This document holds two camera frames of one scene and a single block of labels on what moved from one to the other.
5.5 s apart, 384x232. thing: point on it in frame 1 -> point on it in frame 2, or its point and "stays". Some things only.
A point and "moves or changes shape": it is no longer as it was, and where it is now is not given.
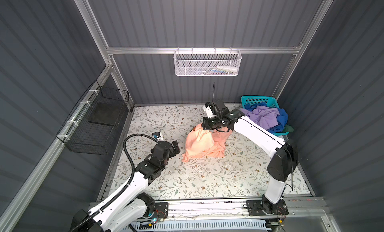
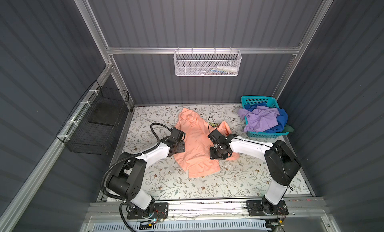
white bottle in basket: x=228 y=68 stays
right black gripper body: x=209 y=123 -> x=215 y=153
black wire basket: x=90 y=128 stays
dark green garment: x=288 y=128 stays
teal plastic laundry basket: x=270 y=101 stays
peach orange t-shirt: x=200 y=143 moves or changes shape
